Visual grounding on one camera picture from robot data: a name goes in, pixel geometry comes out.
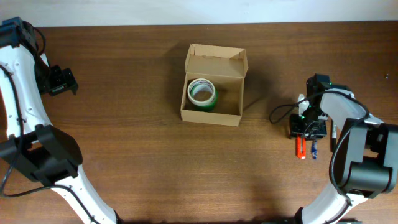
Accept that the green tape roll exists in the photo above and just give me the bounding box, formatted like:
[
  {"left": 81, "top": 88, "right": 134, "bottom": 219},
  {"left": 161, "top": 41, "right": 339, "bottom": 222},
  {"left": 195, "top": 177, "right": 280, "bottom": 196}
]
[{"left": 188, "top": 84, "right": 218, "bottom": 111}]

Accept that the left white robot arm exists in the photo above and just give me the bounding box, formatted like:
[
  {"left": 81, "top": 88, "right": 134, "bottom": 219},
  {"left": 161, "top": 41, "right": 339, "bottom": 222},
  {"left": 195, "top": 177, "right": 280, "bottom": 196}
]
[{"left": 1, "top": 17, "right": 123, "bottom": 223}]

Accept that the white masking tape roll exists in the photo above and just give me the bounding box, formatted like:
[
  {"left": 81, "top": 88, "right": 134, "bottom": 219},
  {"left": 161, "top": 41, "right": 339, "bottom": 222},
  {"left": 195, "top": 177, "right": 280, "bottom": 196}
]
[{"left": 187, "top": 78, "right": 216, "bottom": 107}]

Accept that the black permanent marker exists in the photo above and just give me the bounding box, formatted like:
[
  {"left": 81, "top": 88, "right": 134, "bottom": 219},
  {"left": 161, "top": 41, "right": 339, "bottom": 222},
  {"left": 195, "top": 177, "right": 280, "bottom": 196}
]
[{"left": 330, "top": 120, "right": 337, "bottom": 152}]

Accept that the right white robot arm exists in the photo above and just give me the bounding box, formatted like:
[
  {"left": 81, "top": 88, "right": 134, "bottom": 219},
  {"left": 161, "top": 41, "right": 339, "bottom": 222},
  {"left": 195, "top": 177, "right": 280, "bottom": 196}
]
[{"left": 289, "top": 74, "right": 397, "bottom": 223}]

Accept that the brown cardboard box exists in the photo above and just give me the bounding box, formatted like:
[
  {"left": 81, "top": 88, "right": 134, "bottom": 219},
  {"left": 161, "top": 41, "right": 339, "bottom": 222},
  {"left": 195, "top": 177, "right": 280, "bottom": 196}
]
[{"left": 180, "top": 44, "right": 248, "bottom": 126}]

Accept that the orange utility knife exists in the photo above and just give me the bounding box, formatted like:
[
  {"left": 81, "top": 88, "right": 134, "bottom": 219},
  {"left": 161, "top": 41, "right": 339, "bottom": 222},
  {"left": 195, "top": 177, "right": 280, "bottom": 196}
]
[{"left": 296, "top": 135, "right": 306, "bottom": 159}]

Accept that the blue ballpoint pen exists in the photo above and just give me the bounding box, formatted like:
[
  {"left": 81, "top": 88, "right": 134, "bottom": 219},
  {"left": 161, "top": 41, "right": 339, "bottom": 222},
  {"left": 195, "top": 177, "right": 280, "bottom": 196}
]
[{"left": 311, "top": 139, "right": 318, "bottom": 160}]

